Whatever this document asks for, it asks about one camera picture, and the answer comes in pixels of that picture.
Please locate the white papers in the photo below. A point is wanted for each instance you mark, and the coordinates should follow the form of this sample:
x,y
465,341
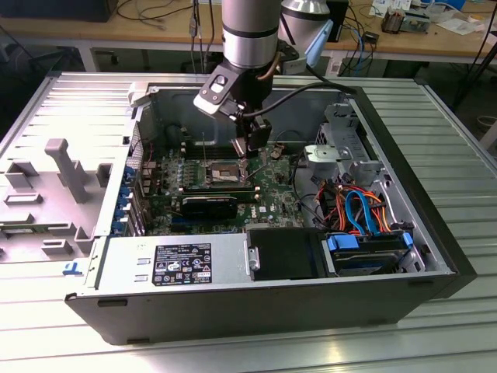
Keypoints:
x,y
460,25

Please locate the silver CPU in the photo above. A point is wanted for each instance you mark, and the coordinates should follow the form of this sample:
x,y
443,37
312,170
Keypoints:
x,y
238,147

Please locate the green motherboard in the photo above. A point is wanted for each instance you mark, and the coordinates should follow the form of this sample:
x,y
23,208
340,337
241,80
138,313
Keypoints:
x,y
272,186

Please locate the silver metal drive cage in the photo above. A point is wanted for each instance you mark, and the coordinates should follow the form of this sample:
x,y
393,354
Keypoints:
x,y
341,128

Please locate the black RAM slot bank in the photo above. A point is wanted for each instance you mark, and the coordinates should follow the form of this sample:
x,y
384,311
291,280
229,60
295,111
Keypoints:
x,y
217,189
194,149

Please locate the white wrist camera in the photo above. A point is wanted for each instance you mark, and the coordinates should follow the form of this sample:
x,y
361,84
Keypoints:
x,y
211,97

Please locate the grey case latch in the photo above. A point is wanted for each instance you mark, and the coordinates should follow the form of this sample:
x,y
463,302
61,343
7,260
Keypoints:
x,y
137,95

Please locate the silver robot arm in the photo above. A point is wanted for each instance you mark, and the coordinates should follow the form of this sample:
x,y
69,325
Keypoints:
x,y
248,23

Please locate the silver power supply unit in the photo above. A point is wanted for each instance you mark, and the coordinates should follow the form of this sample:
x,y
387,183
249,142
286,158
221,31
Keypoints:
x,y
124,260

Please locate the green RAM stick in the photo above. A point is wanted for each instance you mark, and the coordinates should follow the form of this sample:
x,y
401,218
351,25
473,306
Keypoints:
x,y
23,231

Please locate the wooden desk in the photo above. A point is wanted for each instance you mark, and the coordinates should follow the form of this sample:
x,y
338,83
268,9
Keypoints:
x,y
116,31

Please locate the large dark box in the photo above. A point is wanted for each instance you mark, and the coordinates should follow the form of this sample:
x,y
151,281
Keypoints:
x,y
58,9

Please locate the CPU socket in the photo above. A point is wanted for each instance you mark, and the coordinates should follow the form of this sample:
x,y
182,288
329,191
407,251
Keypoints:
x,y
223,175

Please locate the black PC case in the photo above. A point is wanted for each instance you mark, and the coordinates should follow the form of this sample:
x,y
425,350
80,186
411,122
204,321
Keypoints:
x,y
233,314

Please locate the hard disk in blue carrier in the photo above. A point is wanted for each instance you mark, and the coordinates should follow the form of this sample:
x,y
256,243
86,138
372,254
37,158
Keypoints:
x,y
365,260

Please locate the grey parts rack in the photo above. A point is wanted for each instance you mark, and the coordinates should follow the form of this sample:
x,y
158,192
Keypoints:
x,y
58,217

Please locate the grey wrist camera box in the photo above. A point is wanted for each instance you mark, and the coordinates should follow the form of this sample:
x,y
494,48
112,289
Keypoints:
x,y
291,64

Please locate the pale round container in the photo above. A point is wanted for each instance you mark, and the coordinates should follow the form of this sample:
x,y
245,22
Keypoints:
x,y
488,124

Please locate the grey electronic device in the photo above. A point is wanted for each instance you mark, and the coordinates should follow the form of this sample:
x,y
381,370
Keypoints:
x,y
417,23

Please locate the silver metal latch bracket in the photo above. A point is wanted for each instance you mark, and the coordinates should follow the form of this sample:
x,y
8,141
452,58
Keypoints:
x,y
254,258

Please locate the small black adapter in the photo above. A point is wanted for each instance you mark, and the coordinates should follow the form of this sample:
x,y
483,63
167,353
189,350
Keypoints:
x,y
371,37

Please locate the black upright box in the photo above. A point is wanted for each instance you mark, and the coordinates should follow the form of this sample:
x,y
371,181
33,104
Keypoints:
x,y
341,19

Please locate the black graphics card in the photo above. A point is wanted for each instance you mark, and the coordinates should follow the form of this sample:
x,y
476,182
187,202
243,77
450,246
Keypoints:
x,y
209,206

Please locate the brown transformer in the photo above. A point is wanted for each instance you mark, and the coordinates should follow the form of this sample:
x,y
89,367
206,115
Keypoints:
x,y
393,21

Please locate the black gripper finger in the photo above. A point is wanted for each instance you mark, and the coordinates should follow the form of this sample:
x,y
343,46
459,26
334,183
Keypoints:
x,y
243,124
259,134

